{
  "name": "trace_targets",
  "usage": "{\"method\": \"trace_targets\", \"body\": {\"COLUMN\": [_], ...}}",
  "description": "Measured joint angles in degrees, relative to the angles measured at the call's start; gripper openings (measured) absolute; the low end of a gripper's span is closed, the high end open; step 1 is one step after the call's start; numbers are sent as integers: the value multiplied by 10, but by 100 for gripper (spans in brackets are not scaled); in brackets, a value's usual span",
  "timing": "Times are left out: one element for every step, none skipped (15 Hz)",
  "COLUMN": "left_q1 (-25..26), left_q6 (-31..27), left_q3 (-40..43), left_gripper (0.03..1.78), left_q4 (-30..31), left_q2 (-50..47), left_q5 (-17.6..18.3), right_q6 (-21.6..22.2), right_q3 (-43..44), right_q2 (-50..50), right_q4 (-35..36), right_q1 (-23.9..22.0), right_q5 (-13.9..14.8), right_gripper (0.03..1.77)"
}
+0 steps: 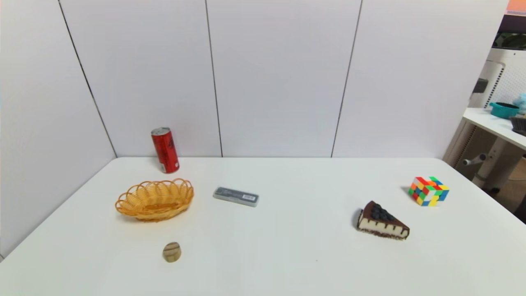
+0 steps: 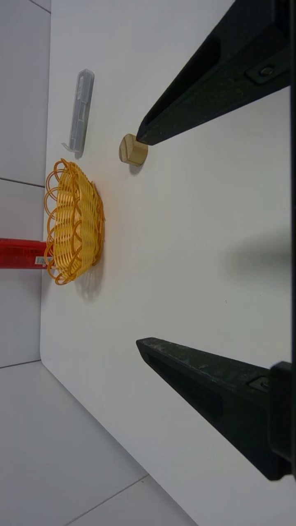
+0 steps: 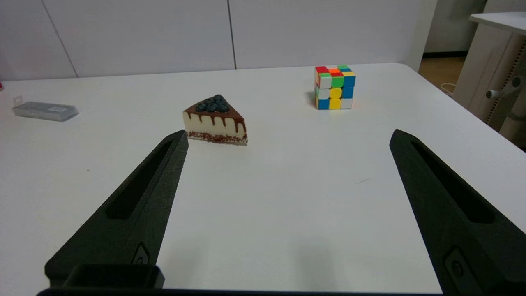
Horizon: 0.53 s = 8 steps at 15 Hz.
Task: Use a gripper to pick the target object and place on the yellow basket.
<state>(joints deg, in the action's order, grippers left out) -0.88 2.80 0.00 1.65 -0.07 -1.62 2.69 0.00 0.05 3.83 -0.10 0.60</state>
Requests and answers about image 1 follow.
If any red soda can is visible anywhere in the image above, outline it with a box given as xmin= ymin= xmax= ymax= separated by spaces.
xmin=151 ymin=127 xmax=180 ymax=174

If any yellow woven basket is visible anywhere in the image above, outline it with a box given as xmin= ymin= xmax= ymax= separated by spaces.
xmin=115 ymin=178 xmax=194 ymax=222

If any dark woven basket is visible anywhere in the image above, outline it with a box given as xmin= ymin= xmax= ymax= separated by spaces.
xmin=510 ymin=116 xmax=526 ymax=136

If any grey pencil case box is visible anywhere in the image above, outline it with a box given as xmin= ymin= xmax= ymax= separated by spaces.
xmin=212 ymin=187 xmax=260 ymax=207

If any small round wooden block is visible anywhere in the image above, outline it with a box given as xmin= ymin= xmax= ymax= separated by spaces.
xmin=162 ymin=242 xmax=182 ymax=263

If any chocolate blueberry cake slice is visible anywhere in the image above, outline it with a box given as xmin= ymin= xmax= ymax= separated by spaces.
xmin=356 ymin=201 xmax=411 ymax=241

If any colourful puzzle cube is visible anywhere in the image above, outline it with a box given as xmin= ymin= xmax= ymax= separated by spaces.
xmin=408 ymin=176 xmax=450 ymax=207

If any white side table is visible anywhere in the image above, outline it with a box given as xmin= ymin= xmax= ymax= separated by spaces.
xmin=462 ymin=108 xmax=526 ymax=194

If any teal bowl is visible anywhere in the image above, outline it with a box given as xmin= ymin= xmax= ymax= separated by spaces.
xmin=489 ymin=102 xmax=520 ymax=119

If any white pegboard cart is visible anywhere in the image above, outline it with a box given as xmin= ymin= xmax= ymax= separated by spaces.
xmin=468 ymin=47 xmax=526 ymax=109

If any table crank handle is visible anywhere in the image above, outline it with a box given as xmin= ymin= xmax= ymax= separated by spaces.
xmin=463 ymin=153 xmax=488 ymax=166

